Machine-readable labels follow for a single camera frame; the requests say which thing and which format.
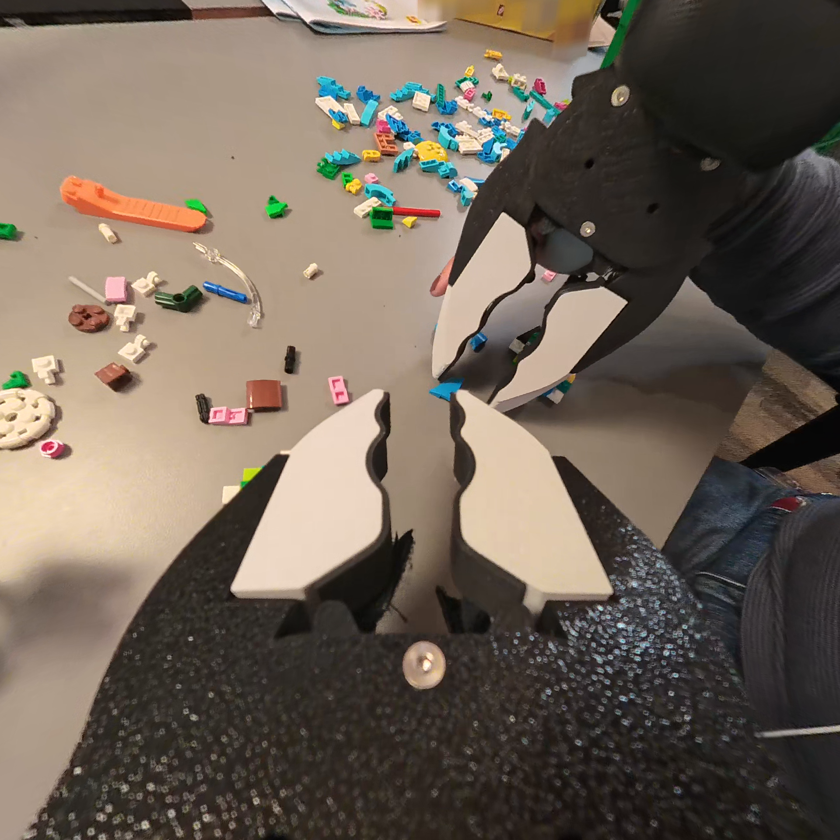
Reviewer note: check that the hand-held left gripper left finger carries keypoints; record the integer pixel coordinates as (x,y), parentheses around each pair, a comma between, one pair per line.
(315,499)

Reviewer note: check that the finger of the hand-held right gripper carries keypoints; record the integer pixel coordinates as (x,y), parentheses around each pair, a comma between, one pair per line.
(479,282)
(564,341)

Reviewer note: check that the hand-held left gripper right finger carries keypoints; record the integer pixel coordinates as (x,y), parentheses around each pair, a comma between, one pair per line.
(525,518)

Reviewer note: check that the partly built lego assembly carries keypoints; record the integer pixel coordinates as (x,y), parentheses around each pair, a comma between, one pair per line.
(522,346)

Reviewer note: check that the blue lego piece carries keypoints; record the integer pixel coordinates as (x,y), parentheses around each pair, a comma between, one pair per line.
(446,390)
(479,340)

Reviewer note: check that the person's right forearm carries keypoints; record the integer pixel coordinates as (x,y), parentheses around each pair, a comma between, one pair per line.
(774,262)

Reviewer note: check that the person's left forearm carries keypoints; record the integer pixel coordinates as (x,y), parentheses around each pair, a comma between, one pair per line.
(794,623)

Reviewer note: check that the lime lego piece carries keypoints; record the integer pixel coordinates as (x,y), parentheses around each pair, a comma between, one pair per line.
(253,476)

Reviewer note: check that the white lego brick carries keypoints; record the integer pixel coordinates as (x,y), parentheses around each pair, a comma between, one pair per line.
(231,494)

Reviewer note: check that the pink lego plate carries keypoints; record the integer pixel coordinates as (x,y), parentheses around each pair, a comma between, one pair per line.
(339,389)
(228,415)

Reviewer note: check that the brown curved lego tile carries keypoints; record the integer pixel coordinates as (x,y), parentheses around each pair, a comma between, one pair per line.
(264,396)

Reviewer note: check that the black lego pin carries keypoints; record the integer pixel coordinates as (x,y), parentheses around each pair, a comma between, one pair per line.
(290,359)
(201,408)

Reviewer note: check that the pile of colourful lego pieces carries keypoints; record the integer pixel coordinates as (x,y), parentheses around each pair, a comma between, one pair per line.
(420,131)

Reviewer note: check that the blue lego bar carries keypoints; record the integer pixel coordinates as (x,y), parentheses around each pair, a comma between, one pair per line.
(225,291)

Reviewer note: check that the brown lego slope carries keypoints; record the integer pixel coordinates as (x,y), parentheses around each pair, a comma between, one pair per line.
(113,377)

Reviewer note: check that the clear curved lego piece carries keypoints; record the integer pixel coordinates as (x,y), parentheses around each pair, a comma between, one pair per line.
(237,275)

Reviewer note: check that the dark green lego connector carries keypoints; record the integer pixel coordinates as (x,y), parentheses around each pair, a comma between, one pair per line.
(178,298)

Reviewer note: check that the magenta round lego stud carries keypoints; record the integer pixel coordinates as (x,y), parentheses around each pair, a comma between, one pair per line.
(52,449)

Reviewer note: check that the pink lego tile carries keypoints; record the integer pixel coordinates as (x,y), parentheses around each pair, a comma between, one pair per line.
(116,289)

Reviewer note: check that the brown round lego plate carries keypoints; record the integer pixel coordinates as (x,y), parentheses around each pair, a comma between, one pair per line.
(88,318)

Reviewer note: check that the white round lego plate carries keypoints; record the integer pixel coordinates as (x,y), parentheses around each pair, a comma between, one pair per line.
(23,420)

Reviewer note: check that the grey lego bar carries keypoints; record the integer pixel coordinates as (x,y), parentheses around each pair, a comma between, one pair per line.
(85,287)

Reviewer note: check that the person's blue jeans leg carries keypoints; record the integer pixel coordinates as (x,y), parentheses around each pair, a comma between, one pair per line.
(715,525)

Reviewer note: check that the yellow cardboard box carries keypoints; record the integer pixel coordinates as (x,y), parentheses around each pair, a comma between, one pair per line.
(512,13)

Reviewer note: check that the pastel instruction booklet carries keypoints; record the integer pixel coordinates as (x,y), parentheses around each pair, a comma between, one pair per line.
(354,13)

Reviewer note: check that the orange brick separator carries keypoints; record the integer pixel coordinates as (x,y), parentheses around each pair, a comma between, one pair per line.
(131,207)

